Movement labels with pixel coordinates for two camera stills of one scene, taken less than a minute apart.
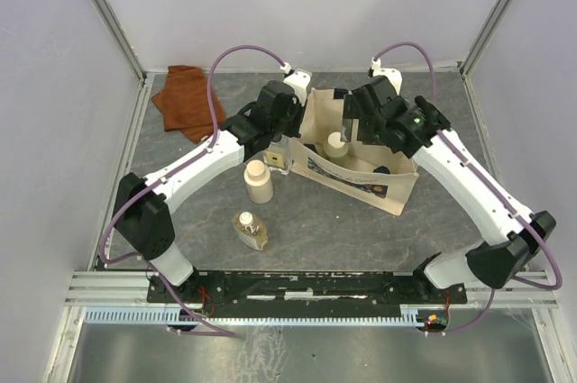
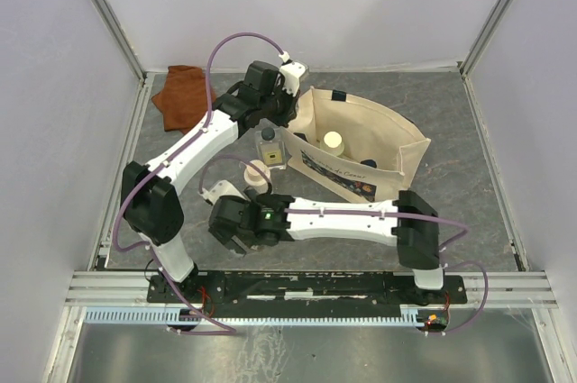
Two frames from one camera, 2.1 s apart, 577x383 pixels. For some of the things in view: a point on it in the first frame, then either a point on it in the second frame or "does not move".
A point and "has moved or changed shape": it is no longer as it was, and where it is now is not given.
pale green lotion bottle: x=335 y=150 has moved or changed shape
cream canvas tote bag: x=384 y=177 does not move
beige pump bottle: x=259 y=182 does not move
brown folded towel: x=186 y=103 does not move
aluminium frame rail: x=110 y=288 does not move
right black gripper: x=351 y=111 -> x=225 y=239
